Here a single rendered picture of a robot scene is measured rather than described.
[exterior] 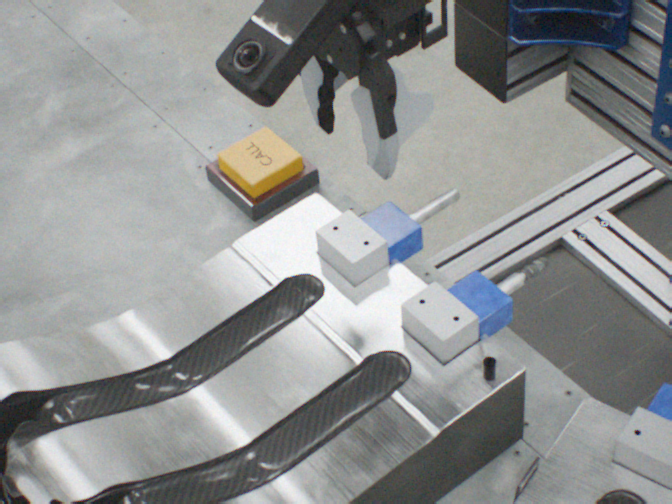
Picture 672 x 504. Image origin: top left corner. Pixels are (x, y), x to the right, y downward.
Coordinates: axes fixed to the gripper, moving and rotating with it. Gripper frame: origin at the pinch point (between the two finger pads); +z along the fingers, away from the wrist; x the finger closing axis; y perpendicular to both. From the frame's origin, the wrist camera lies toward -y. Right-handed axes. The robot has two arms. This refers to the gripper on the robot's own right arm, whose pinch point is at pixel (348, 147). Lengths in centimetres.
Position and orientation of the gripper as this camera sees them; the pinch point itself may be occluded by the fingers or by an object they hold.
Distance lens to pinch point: 99.1
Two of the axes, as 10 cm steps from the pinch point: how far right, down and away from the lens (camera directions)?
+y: 7.8, -5.0, 3.8
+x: -6.2, -5.4, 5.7
